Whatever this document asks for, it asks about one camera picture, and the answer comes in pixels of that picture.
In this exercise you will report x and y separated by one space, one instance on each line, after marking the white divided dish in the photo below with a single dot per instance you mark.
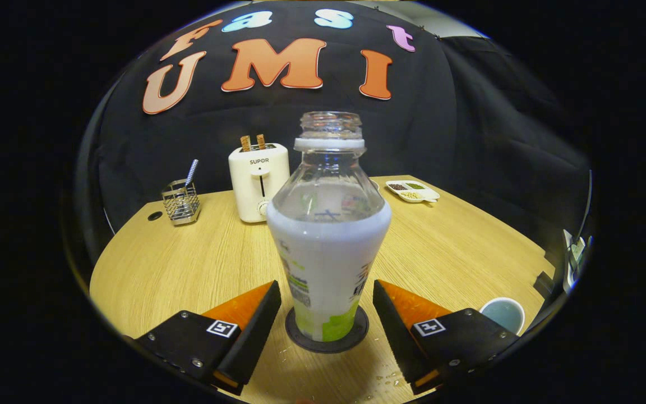
413 192

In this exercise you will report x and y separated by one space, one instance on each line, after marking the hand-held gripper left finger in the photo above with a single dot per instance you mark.
253 336

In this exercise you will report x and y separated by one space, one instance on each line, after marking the brown toast slice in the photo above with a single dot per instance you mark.
245 143
261 141

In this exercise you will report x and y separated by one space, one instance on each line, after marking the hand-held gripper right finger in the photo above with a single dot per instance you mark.
398 336

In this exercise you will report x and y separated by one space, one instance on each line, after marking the white toaster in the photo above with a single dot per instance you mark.
253 191

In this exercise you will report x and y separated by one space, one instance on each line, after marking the clear bottle with white label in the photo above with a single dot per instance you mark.
326 269

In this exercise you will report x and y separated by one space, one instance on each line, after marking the white cup with blue inside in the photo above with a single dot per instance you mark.
505 314

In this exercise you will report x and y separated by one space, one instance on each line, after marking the wooden table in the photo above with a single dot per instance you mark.
188 264

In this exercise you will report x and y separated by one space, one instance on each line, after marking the striped straw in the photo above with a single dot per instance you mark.
191 171

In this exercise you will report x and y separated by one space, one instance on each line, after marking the dark round coaster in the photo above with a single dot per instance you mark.
356 336

